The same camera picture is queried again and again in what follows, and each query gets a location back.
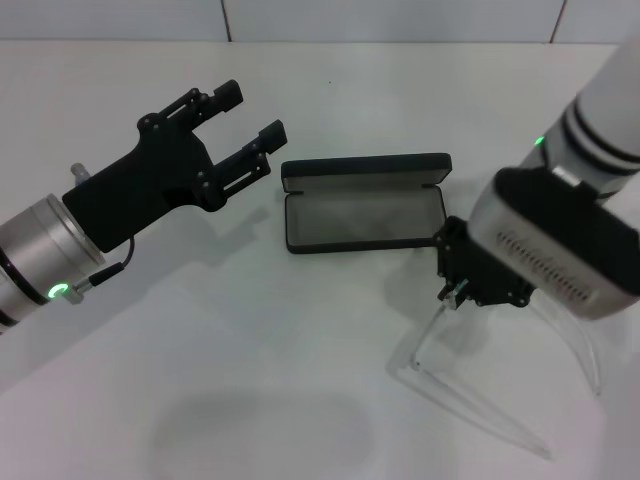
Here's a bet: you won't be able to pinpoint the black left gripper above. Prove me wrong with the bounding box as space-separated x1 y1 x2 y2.
62 78 289 254

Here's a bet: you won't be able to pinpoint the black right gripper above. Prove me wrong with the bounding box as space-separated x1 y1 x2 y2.
432 215 534 309

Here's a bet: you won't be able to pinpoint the clear plastic glasses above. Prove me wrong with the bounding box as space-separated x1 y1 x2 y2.
387 287 604 459

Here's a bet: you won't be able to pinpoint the black glasses case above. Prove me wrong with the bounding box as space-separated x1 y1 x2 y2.
280 151 453 256

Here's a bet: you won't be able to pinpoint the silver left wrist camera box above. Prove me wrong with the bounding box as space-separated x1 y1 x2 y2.
469 167 640 322

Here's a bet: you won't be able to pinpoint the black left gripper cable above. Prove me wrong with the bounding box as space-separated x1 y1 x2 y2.
74 236 137 302

